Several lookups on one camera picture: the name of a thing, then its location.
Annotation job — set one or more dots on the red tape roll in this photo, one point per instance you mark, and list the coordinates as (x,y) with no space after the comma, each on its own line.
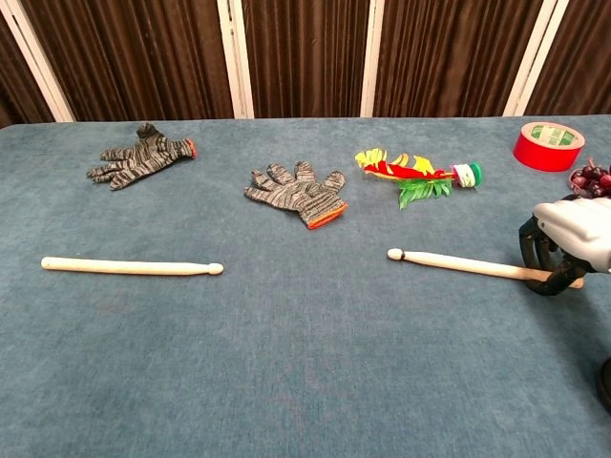
(539,155)

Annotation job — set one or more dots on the grey striped knit glove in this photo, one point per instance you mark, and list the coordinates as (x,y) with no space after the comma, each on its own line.
(301,193)
(143,157)

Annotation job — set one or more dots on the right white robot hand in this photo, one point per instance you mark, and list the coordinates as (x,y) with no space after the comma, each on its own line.
(580,229)

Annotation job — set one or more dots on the colourful feather shuttlecock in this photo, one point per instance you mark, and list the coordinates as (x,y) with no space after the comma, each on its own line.
(410,174)

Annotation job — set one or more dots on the dark red grape bunch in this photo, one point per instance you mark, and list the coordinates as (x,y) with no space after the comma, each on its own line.
(594,183)

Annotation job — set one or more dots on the blue felt table cover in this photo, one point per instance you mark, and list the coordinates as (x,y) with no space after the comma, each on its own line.
(286,343)

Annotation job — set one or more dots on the white metal frame post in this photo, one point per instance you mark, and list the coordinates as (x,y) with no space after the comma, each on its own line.
(40,71)
(236,62)
(534,57)
(372,57)

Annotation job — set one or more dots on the pale wooden drumstick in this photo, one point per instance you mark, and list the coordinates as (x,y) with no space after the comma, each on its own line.
(124,266)
(458,263)

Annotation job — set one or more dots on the black round dome base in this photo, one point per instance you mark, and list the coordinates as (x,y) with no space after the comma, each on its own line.
(605,386)

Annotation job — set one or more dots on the brown pleated curtain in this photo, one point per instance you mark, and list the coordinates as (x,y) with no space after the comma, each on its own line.
(305,52)

